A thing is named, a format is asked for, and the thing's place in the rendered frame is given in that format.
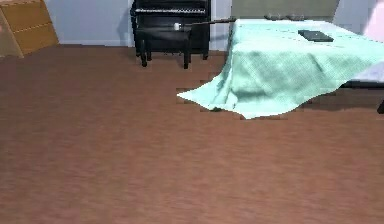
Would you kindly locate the black piano bench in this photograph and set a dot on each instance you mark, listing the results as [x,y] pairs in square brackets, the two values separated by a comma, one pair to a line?
[165,36]

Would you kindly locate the small white cup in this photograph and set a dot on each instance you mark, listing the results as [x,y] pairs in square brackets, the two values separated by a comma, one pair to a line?
[177,26]

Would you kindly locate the bed with mint green blanket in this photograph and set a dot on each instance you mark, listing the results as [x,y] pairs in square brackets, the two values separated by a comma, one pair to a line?
[283,63]

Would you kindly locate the black upright piano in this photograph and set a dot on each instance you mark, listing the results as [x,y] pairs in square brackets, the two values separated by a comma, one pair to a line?
[173,10]

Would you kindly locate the black laptop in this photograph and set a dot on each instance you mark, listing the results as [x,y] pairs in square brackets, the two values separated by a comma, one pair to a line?
[315,35]

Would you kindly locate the light wooden chest of drawers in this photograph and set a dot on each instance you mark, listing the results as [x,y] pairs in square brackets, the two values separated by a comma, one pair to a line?
[25,26]

